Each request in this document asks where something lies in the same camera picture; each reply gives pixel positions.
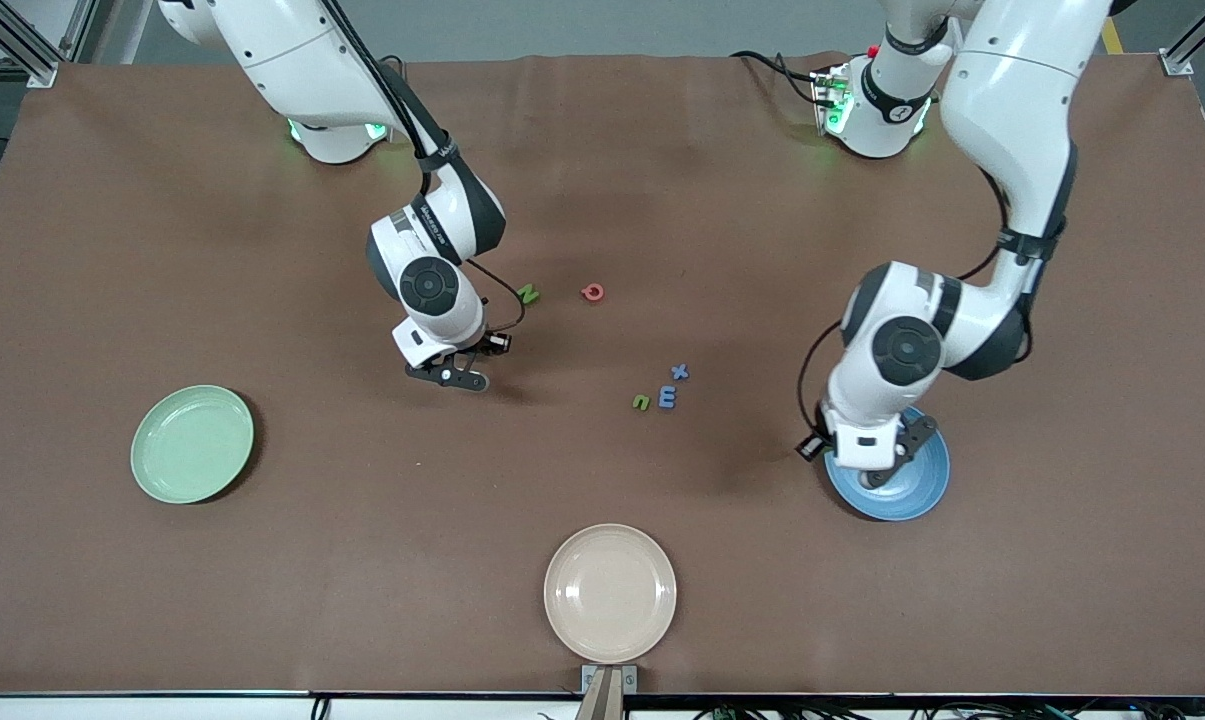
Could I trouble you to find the blue plate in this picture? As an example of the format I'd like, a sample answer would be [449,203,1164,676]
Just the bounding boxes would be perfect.
[824,405,951,522]

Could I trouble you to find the brown table cover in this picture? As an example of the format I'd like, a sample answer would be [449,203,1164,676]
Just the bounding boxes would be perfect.
[0,52,1205,698]

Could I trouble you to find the beige plate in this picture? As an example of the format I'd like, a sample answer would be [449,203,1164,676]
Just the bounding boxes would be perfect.
[544,523,678,664]

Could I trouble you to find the green plate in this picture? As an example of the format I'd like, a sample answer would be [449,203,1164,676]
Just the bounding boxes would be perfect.
[130,385,255,504]

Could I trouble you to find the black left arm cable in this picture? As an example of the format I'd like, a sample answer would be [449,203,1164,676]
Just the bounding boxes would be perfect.
[798,165,1038,436]

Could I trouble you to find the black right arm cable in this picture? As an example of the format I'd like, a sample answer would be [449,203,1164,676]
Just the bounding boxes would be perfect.
[317,0,528,336]

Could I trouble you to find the metal table edge bracket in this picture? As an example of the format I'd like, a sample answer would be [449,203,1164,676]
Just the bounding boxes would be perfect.
[581,664,639,720]

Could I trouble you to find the black arm base cable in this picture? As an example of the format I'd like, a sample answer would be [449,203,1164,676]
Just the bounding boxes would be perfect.
[730,50,825,106]

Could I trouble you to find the table edge rail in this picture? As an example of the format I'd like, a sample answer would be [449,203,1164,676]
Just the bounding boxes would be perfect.
[0,690,1205,720]

